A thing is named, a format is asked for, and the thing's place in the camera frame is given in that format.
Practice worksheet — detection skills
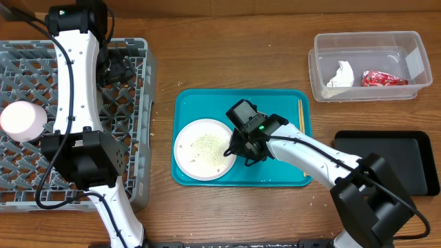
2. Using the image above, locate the small pink bowl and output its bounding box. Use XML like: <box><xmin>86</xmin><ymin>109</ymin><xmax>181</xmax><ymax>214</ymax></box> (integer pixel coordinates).
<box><xmin>1</xmin><ymin>101</ymin><xmax>48</xmax><ymax>143</ymax></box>

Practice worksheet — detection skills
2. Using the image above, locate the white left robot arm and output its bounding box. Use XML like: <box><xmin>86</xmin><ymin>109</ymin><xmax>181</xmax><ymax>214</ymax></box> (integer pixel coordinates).
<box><xmin>10</xmin><ymin>1</ymin><xmax>148</xmax><ymax>247</ymax></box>

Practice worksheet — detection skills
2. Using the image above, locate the black plastic tray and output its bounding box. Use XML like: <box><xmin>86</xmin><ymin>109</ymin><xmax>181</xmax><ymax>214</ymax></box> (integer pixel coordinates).
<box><xmin>334</xmin><ymin>130</ymin><xmax>440</xmax><ymax>196</ymax></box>

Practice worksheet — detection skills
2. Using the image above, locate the red sauce packet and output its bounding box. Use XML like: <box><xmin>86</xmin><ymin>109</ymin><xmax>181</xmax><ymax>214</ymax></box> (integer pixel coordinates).
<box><xmin>362</xmin><ymin>70</ymin><xmax>409</xmax><ymax>87</ymax></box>

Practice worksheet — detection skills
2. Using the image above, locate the grey dishwasher rack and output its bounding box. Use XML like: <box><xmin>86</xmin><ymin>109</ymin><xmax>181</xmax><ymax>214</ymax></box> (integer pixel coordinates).
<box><xmin>1</xmin><ymin>38</ymin><xmax>157</xmax><ymax>212</ymax></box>

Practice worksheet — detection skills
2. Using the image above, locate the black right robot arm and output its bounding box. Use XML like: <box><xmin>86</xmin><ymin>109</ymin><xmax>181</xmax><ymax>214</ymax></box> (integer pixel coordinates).
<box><xmin>224</xmin><ymin>99</ymin><xmax>431</xmax><ymax>247</ymax></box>

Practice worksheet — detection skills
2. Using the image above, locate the clear plastic bin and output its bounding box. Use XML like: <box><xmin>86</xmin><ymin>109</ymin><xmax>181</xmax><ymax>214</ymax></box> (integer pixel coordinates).
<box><xmin>308</xmin><ymin>31</ymin><xmax>433</xmax><ymax>102</ymax></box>

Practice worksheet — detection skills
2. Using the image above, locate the white napkin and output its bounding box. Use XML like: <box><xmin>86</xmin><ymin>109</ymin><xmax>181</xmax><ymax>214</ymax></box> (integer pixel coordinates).
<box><xmin>326</xmin><ymin>61</ymin><xmax>354</xmax><ymax>87</ymax></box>

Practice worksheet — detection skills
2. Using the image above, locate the large white plate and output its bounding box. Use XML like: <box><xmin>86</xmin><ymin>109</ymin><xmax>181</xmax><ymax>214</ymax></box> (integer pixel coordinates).
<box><xmin>174</xmin><ymin>118</ymin><xmax>236</xmax><ymax>181</ymax></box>

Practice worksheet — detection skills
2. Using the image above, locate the teal serving tray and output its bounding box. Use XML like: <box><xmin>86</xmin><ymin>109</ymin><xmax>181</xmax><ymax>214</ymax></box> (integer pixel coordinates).
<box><xmin>171</xmin><ymin>89</ymin><xmax>313</xmax><ymax>187</ymax></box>

